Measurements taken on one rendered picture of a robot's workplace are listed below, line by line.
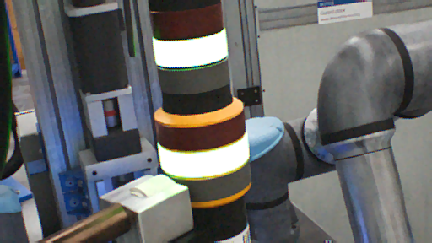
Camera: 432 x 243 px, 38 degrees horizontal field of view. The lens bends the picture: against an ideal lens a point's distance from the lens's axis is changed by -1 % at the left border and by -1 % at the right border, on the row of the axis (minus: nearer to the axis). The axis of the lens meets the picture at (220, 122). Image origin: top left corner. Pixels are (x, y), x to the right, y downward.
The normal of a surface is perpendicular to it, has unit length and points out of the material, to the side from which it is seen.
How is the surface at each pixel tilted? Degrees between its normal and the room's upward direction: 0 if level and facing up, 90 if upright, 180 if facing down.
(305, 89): 90
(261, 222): 73
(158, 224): 90
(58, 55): 90
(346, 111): 68
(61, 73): 90
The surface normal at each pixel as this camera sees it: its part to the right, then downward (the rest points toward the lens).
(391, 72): 0.23, 0.05
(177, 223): 0.72, 0.15
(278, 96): 0.19, 0.30
